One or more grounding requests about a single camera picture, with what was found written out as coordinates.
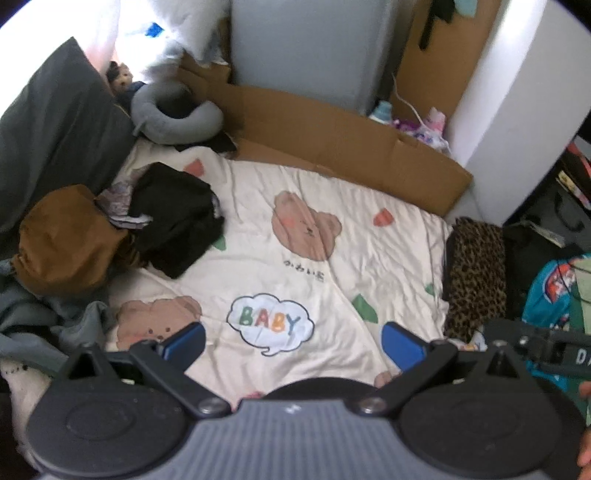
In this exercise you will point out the dark bag with red trim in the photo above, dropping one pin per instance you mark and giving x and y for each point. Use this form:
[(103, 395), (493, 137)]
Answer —
[(577, 184)]

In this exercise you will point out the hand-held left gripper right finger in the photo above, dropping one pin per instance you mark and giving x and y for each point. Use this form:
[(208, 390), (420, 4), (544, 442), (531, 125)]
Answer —
[(401, 346)]

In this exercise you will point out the black clothing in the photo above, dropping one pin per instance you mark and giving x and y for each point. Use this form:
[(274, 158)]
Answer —
[(175, 221)]

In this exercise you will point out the grey patterned cloth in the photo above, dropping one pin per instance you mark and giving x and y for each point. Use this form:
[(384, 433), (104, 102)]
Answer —
[(115, 203)]

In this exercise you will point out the anime printed sheet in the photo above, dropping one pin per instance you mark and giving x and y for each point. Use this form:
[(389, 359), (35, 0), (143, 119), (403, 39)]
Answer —
[(466, 344)]

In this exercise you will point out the dark grey pillow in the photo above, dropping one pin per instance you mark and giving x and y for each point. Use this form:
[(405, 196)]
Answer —
[(55, 129)]

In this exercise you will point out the grey padded panel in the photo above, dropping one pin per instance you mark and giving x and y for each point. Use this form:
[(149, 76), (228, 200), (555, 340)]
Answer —
[(304, 50)]

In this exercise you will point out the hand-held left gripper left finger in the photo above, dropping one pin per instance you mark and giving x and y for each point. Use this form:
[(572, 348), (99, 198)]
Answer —
[(184, 341)]

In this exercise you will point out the tall cardboard panel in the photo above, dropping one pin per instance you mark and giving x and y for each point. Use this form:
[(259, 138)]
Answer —
[(457, 60)]

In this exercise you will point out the brown plush toy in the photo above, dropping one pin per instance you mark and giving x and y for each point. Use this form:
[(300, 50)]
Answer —
[(121, 78)]

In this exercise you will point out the white quilt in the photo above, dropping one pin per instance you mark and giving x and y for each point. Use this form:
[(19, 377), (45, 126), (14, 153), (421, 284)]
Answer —
[(180, 32)]

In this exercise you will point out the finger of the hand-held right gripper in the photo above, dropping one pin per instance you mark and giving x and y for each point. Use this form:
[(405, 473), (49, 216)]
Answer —
[(503, 330)]

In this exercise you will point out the purple packet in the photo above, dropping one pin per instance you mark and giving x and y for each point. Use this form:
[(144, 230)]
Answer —
[(422, 136)]

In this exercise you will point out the grey neck pillow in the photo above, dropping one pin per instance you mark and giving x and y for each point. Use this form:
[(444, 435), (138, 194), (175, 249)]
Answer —
[(184, 127)]

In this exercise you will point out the bear print blanket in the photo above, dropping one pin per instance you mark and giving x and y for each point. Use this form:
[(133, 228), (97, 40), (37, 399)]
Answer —
[(258, 221)]

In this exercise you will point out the teal printed garment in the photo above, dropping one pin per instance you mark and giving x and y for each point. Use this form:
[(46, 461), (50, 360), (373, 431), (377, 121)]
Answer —
[(549, 286)]

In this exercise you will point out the blue white bottle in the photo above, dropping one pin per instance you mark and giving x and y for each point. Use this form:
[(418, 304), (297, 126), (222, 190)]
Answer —
[(381, 113)]

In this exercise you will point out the pink bottle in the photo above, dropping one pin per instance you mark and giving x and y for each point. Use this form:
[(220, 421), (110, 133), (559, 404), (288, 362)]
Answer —
[(437, 121)]

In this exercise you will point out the leopard print pants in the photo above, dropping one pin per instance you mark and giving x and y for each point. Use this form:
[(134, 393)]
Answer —
[(475, 277)]

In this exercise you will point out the flat cardboard sheet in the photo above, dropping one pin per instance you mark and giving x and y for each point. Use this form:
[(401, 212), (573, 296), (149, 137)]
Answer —
[(323, 124)]

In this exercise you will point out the brown garment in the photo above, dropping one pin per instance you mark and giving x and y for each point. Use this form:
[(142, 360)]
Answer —
[(64, 240)]

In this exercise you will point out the person's right hand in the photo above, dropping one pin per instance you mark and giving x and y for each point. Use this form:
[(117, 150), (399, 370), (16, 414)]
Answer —
[(587, 390)]

